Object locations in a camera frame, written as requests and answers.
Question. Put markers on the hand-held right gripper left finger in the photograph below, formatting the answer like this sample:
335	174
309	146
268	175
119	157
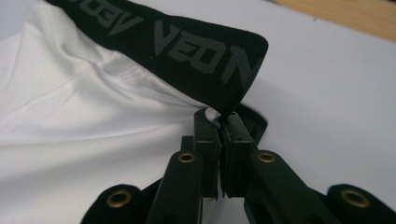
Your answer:
204	155

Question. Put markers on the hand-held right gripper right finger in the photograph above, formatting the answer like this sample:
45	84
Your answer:
238	155

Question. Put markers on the white shorts with black waistband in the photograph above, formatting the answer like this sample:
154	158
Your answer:
77	130

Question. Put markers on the wooden table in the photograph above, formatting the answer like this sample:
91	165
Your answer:
348	15

